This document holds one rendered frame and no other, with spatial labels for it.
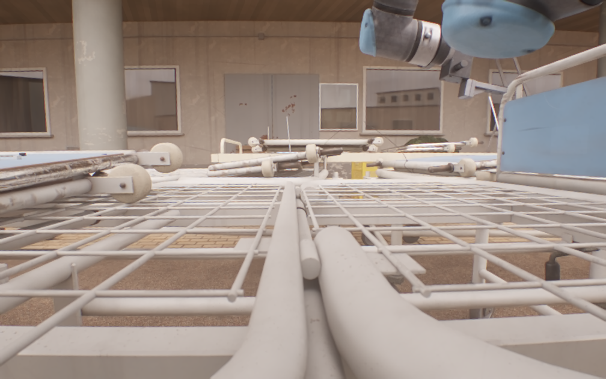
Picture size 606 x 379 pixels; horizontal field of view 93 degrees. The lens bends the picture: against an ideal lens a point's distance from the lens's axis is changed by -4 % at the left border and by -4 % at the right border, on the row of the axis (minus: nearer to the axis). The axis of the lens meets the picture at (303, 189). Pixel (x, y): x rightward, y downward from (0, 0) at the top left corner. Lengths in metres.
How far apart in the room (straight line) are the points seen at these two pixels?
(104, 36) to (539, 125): 4.89
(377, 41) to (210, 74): 6.10
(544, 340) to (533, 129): 0.72
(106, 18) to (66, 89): 3.01
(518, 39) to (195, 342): 0.34
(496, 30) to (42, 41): 8.28
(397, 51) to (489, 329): 0.61
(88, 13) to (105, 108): 1.22
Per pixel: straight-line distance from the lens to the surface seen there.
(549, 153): 0.88
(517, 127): 0.97
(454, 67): 0.79
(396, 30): 0.74
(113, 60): 5.08
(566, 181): 0.85
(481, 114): 7.57
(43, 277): 0.43
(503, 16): 0.31
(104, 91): 4.93
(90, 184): 0.56
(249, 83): 6.50
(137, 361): 0.23
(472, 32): 0.33
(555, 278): 0.82
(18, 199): 0.46
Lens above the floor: 0.56
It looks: 6 degrees down
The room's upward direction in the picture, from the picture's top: straight up
